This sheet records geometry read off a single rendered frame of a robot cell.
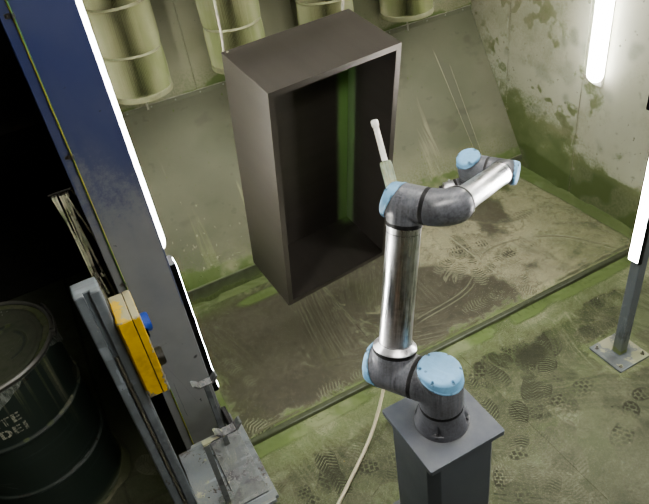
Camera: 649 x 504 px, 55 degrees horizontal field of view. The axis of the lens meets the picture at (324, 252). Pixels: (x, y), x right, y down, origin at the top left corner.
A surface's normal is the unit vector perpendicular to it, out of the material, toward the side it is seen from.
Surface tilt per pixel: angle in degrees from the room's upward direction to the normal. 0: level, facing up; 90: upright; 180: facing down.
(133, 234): 90
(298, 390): 0
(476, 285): 0
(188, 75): 90
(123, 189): 90
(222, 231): 57
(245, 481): 0
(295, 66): 12
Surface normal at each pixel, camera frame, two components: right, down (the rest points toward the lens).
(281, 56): -0.02, -0.68
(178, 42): 0.46, 0.49
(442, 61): 0.32, -0.02
